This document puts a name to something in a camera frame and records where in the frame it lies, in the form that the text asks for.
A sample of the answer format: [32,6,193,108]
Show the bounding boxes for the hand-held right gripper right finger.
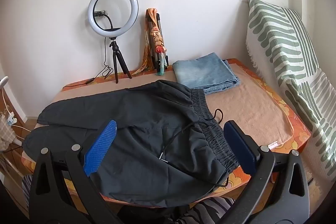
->
[223,120,310,224]

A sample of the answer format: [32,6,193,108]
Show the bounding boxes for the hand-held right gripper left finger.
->
[29,119,117,224]

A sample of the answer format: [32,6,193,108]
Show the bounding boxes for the black pants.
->
[22,80,240,207]

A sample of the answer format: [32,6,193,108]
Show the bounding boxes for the peach blanket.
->
[37,63,294,147]

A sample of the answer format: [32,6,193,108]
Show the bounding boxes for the person's striped trousers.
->
[21,174,237,224]

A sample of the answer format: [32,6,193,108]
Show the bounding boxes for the folded blue jeans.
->
[172,52,241,94]

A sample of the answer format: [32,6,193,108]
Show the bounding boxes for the black mini tripod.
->
[106,37,132,84]

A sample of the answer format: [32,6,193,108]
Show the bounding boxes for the checked cloth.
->
[0,115,15,151]

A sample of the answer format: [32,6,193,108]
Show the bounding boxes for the folded tripod with orange scarf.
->
[131,7,168,76]

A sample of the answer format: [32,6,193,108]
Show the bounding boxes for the teal figurine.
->
[157,52,170,75]

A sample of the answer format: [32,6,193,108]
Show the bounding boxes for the white round lamp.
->
[0,76,9,98]

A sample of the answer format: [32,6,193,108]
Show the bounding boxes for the black ring light cable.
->
[63,38,112,88]

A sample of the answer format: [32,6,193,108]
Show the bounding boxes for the white cable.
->
[4,97,30,148]

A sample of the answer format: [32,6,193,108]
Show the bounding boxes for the white ring light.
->
[88,0,139,38]

